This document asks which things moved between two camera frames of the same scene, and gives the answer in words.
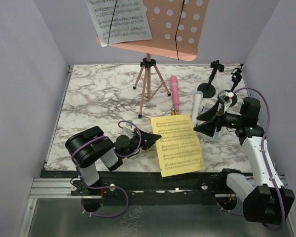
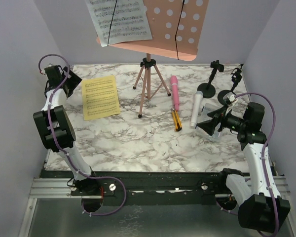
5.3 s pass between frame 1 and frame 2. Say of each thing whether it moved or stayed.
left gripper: moved
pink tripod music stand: stayed
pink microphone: stayed
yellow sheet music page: moved
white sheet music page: stayed
